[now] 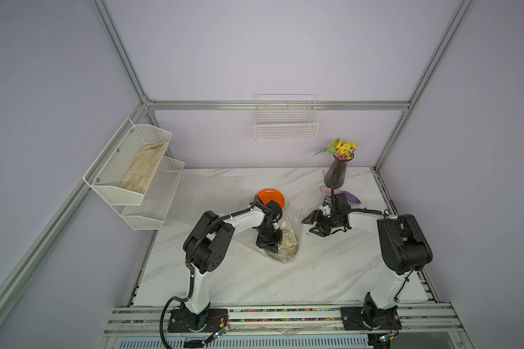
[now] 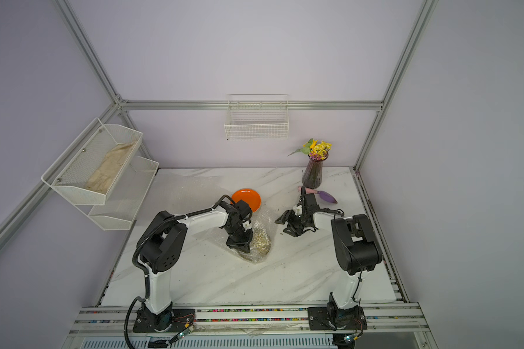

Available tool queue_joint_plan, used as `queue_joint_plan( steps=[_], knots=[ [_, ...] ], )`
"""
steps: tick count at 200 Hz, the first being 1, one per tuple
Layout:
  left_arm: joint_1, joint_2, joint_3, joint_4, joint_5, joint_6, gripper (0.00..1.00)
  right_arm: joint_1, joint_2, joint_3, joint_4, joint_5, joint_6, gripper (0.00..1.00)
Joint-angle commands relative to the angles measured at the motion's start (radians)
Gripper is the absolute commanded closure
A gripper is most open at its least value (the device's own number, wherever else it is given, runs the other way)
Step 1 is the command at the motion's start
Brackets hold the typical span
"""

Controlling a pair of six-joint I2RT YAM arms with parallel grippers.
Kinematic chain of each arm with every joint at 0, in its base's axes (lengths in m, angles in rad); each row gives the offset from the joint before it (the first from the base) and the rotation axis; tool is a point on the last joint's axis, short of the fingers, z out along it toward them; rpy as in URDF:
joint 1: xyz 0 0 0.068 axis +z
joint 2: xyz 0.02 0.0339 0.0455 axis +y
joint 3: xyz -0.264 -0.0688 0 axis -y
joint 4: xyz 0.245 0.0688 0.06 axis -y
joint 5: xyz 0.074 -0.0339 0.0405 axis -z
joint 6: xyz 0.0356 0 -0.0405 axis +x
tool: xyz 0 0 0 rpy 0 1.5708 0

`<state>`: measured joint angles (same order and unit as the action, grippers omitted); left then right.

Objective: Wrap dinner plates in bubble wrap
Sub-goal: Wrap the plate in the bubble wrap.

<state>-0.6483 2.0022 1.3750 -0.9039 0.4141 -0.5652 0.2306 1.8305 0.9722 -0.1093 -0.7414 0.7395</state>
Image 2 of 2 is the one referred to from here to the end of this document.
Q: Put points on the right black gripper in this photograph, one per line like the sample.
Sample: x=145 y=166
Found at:
x=284 y=219

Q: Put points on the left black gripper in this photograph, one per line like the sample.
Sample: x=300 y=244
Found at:
x=244 y=245

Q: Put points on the orange dinner plate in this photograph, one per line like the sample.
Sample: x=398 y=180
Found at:
x=249 y=196

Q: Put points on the yellow patterned dinner plate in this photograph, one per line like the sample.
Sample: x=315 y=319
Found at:
x=261 y=243

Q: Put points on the clear bubble wrap sheet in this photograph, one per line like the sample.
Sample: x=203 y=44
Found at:
x=178 y=194
x=264 y=215

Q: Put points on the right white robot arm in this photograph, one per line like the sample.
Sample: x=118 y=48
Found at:
x=357 y=253

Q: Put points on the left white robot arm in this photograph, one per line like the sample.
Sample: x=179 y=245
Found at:
x=161 y=245

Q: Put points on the purple glass vase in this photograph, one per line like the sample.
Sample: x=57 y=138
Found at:
x=313 y=174

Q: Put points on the yellow artificial flowers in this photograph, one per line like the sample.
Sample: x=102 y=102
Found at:
x=317 y=150

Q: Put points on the lower white mesh shelf bin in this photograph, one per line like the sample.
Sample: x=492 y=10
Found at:
x=122 y=206

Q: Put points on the white mesh shelf bin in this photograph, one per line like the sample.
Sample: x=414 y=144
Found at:
x=122 y=206
x=69 y=173

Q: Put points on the beige cloth in bin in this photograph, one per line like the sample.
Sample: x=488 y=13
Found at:
x=103 y=178

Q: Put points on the upper white mesh shelf bin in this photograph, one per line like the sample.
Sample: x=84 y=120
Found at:
x=69 y=173

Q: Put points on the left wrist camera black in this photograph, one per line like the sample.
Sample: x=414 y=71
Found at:
x=244 y=210

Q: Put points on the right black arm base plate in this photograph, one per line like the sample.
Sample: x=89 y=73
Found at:
x=323 y=318

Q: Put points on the white wire wall basket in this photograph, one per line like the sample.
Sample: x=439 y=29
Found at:
x=257 y=117

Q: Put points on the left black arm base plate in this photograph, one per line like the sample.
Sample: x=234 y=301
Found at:
x=170 y=320

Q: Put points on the aluminium front rail frame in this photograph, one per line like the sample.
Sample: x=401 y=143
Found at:
x=258 y=320

